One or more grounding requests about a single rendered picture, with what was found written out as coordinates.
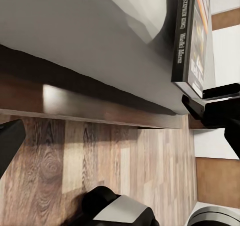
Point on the hardback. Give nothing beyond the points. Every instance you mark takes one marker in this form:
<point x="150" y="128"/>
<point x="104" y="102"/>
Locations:
<point x="189" y="54"/>

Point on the bench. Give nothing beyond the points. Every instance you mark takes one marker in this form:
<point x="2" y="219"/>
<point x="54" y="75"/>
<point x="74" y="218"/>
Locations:
<point x="195" y="124"/>

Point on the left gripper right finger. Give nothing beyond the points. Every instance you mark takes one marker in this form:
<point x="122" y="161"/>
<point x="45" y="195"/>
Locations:
<point x="232" y="135"/>

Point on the bed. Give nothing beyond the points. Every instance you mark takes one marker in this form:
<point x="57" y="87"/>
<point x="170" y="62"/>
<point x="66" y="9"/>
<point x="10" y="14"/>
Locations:
<point x="107" y="61"/>

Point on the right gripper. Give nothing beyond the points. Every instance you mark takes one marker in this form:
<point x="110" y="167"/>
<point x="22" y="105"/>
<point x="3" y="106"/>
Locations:
<point x="214" y="115"/>

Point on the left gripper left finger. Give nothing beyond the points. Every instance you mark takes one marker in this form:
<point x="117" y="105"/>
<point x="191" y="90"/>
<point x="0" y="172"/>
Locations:
<point x="12" y="135"/>

